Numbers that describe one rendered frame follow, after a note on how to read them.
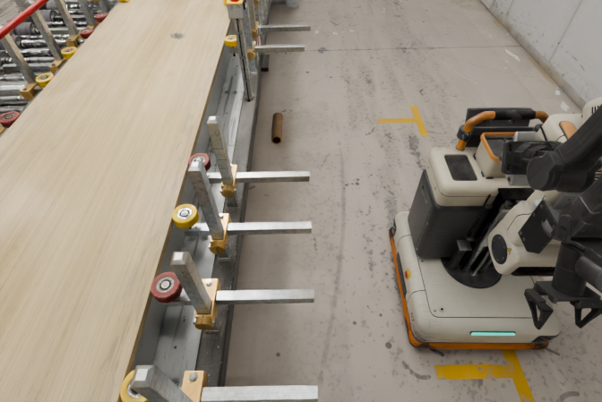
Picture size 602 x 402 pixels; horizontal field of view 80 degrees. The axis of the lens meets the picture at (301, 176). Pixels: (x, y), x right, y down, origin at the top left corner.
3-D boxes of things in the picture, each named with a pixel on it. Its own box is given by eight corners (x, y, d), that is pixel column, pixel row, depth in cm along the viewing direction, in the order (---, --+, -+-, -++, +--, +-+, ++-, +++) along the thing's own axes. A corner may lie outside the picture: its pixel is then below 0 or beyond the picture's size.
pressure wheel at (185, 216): (177, 241, 122) (167, 221, 113) (184, 222, 127) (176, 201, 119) (200, 243, 121) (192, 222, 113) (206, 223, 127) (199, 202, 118)
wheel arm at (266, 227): (311, 226, 126) (311, 219, 123) (311, 235, 124) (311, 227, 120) (188, 229, 126) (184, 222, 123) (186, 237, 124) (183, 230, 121)
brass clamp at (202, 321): (222, 286, 111) (219, 277, 107) (216, 329, 102) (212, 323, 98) (202, 286, 111) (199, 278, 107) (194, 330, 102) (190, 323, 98)
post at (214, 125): (239, 207, 151) (219, 114, 116) (238, 213, 148) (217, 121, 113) (231, 207, 151) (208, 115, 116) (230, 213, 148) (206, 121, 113)
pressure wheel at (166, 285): (164, 319, 103) (150, 302, 95) (160, 295, 109) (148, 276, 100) (191, 308, 105) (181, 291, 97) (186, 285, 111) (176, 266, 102)
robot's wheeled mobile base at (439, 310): (386, 232, 214) (393, 206, 196) (493, 232, 212) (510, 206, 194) (408, 351, 167) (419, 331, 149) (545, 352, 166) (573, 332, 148)
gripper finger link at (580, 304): (600, 337, 77) (611, 299, 75) (569, 337, 77) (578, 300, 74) (575, 316, 84) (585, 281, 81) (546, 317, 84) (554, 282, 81)
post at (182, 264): (224, 328, 117) (187, 249, 82) (222, 338, 114) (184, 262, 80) (213, 328, 117) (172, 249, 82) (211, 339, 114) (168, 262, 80)
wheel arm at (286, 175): (309, 176, 143) (309, 169, 140) (309, 183, 141) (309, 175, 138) (201, 179, 144) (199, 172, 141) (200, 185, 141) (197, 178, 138)
